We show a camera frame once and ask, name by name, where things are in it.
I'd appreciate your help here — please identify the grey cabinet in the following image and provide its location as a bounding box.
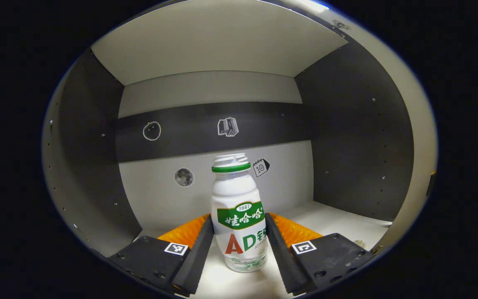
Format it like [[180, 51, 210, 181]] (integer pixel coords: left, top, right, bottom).
[[42, 0, 439, 291]]

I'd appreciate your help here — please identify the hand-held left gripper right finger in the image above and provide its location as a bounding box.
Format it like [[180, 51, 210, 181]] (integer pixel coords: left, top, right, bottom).
[[265, 212, 376, 296]]

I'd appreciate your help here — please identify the white bottle green label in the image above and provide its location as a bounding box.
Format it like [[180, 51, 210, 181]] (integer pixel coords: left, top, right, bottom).
[[210, 152, 269, 273]]

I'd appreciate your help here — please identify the grey cabinet shelf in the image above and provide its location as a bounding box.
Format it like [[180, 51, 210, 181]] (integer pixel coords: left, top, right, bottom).
[[133, 201, 393, 299], [91, 0, 349, 86]]

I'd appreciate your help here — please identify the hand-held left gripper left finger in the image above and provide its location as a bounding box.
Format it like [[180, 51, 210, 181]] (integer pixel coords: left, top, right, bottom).
[[106, 213, 215, 297]]

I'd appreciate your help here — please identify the long ceiling light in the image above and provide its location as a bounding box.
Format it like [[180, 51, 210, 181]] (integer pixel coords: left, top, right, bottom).
[[293, 0, 331, 12]]

